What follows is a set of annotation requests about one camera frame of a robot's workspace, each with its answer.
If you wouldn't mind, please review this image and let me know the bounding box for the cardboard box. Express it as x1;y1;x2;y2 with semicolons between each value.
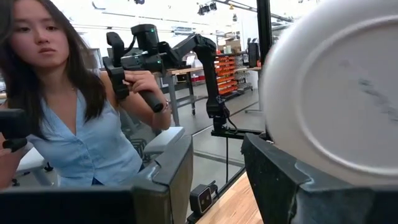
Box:
217;39;242;55

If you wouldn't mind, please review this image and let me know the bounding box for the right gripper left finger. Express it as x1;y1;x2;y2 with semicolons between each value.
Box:
0;135;194;224

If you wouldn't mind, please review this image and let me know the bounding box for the black metal post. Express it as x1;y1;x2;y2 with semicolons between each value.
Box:
256;0;273;68

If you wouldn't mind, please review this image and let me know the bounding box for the light grey plate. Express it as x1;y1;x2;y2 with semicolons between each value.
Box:
259;0;398;187

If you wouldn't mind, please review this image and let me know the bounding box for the orange parts bin rack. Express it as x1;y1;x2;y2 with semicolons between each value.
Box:
214;55;239;96

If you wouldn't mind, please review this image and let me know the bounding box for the black monitor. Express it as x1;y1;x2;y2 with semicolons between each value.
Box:
247;42;261;68

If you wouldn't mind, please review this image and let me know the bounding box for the wooden top workbench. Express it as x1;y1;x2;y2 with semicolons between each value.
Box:
161;65;218;125

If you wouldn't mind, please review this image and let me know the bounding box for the person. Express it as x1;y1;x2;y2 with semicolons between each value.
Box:
0;0;172;190

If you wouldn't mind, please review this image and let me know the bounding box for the person's hand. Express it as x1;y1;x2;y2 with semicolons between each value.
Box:
123;70;162;103

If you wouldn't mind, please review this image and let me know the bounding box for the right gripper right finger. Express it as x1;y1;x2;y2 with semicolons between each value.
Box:
241;133;398;224

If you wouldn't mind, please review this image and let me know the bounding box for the black table-level camera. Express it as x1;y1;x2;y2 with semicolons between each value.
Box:
189;183;219;217

